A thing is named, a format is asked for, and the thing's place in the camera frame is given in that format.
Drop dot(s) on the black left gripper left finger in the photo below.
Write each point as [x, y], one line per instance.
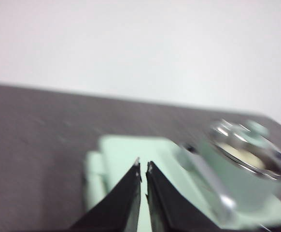
[116, 207]

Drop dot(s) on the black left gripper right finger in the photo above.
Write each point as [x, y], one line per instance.
[172, 210]

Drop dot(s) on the plain white steamed bun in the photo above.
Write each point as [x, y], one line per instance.
[242, 154]

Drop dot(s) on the glass pot lid green knob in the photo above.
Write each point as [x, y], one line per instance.
[227, 135]

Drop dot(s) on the green breakfast machine base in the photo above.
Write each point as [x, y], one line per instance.
[94, 174]

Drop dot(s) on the green griddle cover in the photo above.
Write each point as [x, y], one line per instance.
[159, 154]

